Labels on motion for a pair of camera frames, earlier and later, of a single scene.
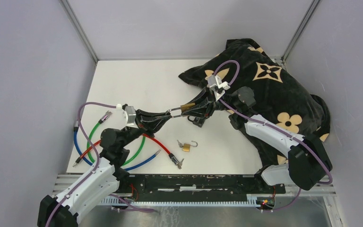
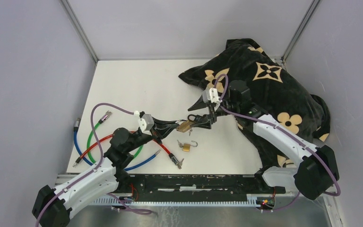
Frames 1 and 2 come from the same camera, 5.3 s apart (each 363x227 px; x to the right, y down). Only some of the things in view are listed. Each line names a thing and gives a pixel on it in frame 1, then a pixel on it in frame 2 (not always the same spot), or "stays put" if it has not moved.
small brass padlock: (186, 147) stays put
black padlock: (198, 121) stays put
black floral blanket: (277, 111) stays put
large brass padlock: (182, 108) → (185, 126)
